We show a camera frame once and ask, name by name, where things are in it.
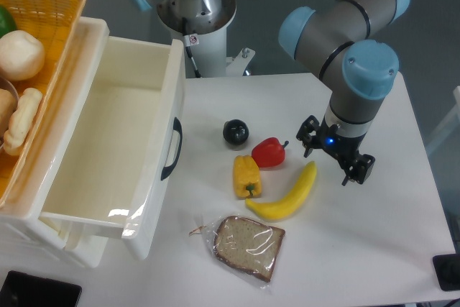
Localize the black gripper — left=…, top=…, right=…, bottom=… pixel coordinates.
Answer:
left=295, top=115, right=375, bottom=186

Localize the dark purple mangosteen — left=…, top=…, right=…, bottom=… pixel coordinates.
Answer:
left=223, top=119, right=249, bottom=145

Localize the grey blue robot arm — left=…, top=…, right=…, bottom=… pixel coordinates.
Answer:
left=132, top=0, right=410, bottom=183

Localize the red bell pepper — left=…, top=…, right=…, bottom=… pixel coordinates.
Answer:
left=252, top=137, right=289, bottom=168

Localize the yellow banana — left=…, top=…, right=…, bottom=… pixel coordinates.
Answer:
left=245, top=162, right=317, bottom=221

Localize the yellow bell pepper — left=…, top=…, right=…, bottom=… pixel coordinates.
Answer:
left=233, top=155, right=262, bottom=198

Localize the bagged brown bread slice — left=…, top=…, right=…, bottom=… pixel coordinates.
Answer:
left=188, top=215, right=285, bottom=289

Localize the black device right edge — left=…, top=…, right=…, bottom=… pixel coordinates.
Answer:
left=432, top=254, right=459, bottom=291

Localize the white plastic drawer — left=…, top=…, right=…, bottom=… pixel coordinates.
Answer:
left=42, top=37, right=185, bottom=260

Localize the white drawer cabinet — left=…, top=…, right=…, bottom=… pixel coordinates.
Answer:
left=1, top=17, right=109, bottom=267

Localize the long beige bread roll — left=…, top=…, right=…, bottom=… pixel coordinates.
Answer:
left=3, top=88, right=42, bottom=156

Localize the orange woven basket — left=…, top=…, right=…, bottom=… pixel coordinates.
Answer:
left=1, top=0, right=86, bottom=203

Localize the round white bread bun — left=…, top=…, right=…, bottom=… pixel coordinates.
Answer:
left=1, top=30, right=45, bottom=81

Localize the brown bread roll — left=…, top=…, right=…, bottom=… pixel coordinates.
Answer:
left=0, top=89, right=17, bottom=137

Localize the black device bottom left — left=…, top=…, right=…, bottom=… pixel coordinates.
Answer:
left=1, top=270, right=82, bottom=307

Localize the green bell pepper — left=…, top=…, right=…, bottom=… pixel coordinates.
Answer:
left=0, top=5, right=17, bottom=37

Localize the black drawer handle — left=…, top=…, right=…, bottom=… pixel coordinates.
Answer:
left=160, top=117, right=183, bottom=180

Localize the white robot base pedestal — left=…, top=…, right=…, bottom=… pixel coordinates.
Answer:
left=157, top=0, right=256, bottom=78

